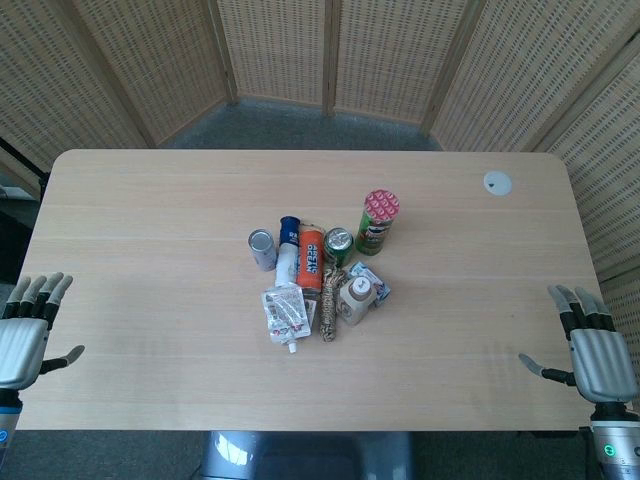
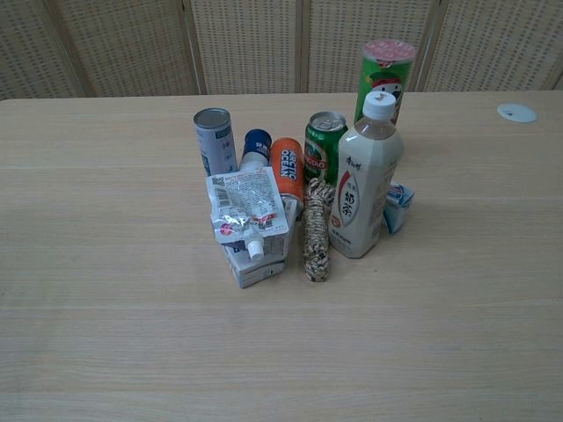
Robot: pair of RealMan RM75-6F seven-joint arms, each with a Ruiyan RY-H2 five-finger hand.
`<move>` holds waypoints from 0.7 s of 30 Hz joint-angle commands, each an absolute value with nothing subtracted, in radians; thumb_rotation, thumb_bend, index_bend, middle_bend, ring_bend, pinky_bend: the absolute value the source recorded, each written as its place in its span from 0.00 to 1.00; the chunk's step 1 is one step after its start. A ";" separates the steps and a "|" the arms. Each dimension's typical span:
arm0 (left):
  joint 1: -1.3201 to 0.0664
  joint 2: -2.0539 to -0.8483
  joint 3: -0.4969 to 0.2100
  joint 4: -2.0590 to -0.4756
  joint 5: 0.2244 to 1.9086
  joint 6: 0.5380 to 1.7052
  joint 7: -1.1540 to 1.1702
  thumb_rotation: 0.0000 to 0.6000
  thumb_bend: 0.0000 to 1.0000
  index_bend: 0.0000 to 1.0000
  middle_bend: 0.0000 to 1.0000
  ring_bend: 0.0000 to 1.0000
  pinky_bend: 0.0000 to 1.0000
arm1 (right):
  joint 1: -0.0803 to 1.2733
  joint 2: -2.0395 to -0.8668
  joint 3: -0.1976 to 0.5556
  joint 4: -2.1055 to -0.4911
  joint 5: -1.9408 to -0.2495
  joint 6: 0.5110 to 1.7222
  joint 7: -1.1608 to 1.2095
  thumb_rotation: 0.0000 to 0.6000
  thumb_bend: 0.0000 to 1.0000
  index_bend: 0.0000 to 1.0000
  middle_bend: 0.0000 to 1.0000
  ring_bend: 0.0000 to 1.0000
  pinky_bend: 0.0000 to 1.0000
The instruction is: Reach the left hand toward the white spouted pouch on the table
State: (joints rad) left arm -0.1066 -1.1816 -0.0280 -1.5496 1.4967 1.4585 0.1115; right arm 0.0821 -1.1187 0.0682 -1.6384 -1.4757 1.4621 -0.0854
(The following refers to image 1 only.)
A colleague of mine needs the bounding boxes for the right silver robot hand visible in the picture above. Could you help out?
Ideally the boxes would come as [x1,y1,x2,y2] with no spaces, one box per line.
[518,283,640,405]

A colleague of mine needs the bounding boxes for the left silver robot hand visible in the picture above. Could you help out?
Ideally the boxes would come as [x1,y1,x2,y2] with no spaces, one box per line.
[0,271,86,391]

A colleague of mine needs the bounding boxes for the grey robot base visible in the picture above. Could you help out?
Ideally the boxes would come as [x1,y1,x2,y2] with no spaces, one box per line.
[199,430,416,480]

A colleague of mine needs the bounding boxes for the white spout pouch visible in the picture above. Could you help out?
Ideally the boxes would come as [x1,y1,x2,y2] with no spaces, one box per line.
[260,282,309,355]

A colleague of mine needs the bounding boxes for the black stand pole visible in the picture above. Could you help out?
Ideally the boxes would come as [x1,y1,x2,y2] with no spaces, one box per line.
[0,135,49,187]

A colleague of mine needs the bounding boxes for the blue and white drink carton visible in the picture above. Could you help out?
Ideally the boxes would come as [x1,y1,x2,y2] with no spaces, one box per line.
[348,260,392,308]

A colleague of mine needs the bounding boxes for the beige bottle with brown cap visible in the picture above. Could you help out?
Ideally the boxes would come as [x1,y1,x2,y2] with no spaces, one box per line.
[339,275,375,327]

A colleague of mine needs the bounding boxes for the green Pringles tube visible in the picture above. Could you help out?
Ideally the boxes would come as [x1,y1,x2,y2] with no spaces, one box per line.
[355,188,401,258]

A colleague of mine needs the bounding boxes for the silver slim can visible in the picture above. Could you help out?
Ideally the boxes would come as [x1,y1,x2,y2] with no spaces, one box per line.
[247,228,278,272]

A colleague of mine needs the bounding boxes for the leopard print snack tube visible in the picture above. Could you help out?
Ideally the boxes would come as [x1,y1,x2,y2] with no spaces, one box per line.
[319,266,346,345]

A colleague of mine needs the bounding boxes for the green soda can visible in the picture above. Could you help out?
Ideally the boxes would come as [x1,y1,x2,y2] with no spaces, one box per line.
[323,227,355,268]

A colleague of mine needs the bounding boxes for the blue and white bottle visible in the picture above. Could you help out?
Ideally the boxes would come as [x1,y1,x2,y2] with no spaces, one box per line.
[274,215,302,287]

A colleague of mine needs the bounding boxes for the orange Arctic Ocean can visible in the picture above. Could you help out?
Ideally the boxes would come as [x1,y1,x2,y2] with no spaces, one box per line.
[295,224,325,292]

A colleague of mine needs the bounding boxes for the woven bamboo folding screen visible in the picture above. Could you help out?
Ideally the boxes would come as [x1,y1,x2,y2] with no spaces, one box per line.
[0,0,640,369]

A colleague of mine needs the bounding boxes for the white round cable grommet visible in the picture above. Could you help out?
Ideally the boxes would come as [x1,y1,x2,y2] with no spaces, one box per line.
[482,170,514,197]

